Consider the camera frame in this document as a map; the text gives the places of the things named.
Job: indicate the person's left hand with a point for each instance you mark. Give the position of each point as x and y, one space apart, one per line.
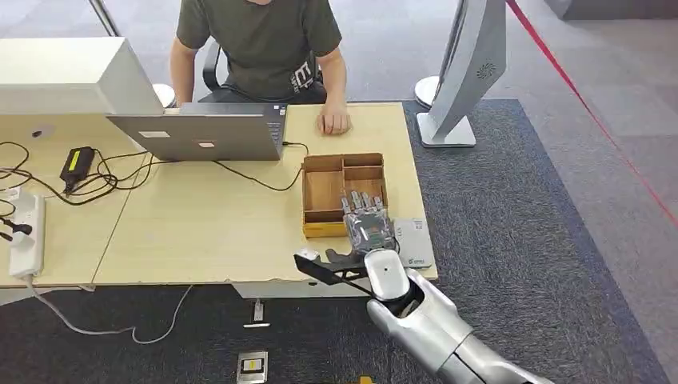
333 119

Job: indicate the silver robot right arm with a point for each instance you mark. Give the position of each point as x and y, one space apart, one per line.
429 328

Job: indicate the wooden compartment box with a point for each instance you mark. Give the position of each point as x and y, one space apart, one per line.
324 193

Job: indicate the white round stand base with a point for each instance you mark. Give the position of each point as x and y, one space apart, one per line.
425 93

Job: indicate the person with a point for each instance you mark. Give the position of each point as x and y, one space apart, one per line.
259 48

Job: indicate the grey laptop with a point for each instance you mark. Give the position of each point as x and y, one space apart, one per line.
212 135

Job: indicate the black office chair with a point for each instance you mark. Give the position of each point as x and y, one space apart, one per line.
214 69

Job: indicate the white standing display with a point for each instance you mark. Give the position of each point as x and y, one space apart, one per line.
469 63

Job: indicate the grey flat card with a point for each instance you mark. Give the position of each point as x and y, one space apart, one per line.
414 244

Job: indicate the white round base with pole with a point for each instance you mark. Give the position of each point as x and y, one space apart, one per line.
165 95

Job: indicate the dark grey floor rug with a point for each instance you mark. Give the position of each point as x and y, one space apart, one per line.
503 238

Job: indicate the red barrier tape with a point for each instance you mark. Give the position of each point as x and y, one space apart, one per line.
582 103

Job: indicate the steel floor socket plate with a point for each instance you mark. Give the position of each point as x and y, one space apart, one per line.
252 367

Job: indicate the black power adapter yellow label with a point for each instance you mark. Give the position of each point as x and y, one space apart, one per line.
77 167

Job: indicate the white monitor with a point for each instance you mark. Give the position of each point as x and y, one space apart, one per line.
74 74

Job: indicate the grey furniture base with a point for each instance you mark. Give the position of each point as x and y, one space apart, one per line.
614 8

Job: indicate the white power strip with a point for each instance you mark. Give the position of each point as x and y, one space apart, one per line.
29 238

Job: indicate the small white charger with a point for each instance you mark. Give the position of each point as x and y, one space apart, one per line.
9 193

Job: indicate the black plug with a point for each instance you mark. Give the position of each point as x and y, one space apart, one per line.
18 229

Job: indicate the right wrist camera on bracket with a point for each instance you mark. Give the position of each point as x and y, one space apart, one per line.
323 270

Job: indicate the white desk frame beam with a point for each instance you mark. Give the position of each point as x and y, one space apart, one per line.
296 289

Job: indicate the small metal floor bracket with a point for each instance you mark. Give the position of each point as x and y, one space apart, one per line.
257 315

